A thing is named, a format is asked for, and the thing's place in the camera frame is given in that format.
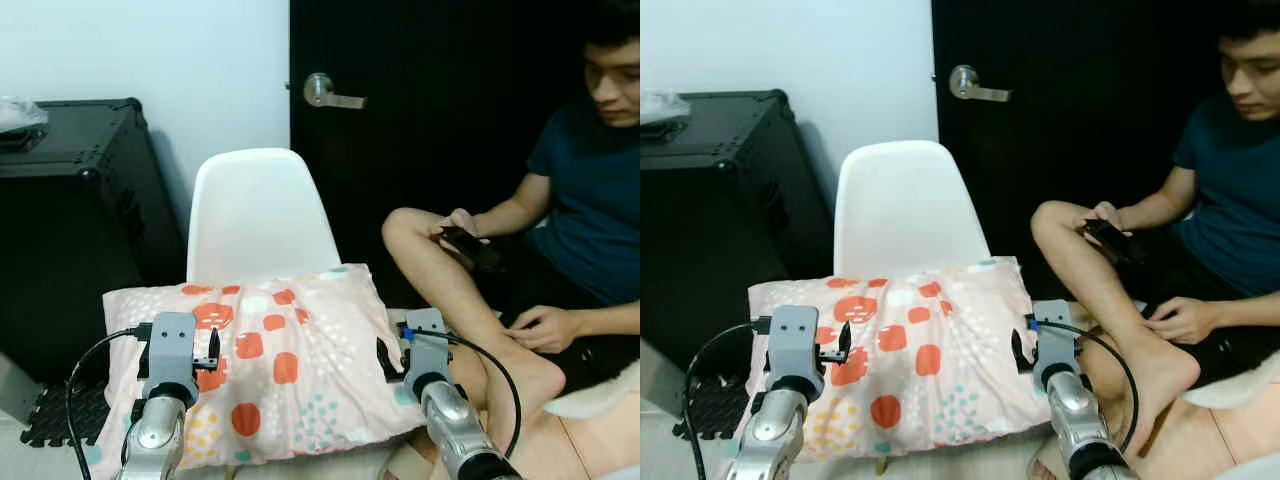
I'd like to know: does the pink patterned pillow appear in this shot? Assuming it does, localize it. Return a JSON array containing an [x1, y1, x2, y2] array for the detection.
[[88, 263, 443, 471], [735, 256, 1063, 463]]

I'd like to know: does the white plastic chair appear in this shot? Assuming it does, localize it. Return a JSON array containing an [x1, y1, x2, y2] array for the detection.
[[187, 148, 344, 287], [833, 140, 992, 281]]

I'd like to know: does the black foam floor mat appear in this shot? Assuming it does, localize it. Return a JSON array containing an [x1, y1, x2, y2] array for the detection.
[[20, 378, 113, 449], [672, 373, 753, 443]]

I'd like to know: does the black phone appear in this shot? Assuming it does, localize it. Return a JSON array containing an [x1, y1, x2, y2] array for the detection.
[[1082, 217, 1147, 265], [439, 225, 503, 273]]

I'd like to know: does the black equipment case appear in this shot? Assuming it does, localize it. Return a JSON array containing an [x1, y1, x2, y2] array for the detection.
[[640, 90, 837, 377], [0, 98, 187, 383]]

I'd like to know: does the white fluffy cushion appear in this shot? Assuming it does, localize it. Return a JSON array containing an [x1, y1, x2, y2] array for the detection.
[[540, 360, 641, 420], [1180, 350, 1280, 410]]

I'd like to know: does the person in dark blue shirt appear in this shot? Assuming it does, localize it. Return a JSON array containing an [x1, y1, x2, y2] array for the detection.
[[1030, 0, 1280, 446], [380, 0, 641, 433]]

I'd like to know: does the black door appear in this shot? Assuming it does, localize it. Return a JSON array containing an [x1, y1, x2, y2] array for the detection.
[[289, 0, 641, 309], [931, 0, 1280, 301]]

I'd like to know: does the clear plastic bag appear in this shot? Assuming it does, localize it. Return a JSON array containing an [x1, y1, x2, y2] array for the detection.
[[640, 88, 692, 128], [0, 96, 50, 137]]

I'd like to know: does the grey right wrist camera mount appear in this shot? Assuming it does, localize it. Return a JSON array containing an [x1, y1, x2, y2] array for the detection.
[[1033, 300, 1080, 370], [403, 308, 454, 380]]

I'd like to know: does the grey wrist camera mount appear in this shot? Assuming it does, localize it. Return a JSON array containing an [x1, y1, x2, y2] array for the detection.
[[403, 308, 454, 380], [145, 312, 199, 403], [1033, 300, 1080, 370], [768, 305, 824, 395]]

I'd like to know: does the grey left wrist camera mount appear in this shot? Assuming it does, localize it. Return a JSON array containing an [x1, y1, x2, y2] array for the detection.
[[768, 305, 824, 395], [145, 312, 199, 403]]

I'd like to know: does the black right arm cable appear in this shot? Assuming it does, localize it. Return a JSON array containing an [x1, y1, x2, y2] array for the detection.
[[1025, 315, 1142, 456], [400, 325, 524, 461]]

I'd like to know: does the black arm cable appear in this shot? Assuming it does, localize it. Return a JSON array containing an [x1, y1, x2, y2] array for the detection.
[[683, 317, 773, 480], [1025, 315, 1142, 456], [65, 324, 153, 480], [400, 325, 524, 461]]

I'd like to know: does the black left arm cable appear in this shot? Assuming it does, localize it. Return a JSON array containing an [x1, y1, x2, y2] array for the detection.
[[65, 324, 153, 480], [683, 317, 773, 480]]

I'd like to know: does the silver door lever handle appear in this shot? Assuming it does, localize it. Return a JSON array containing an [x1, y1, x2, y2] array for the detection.
[[303, 72, 369, 112], [949, 65, 1014, 105]]

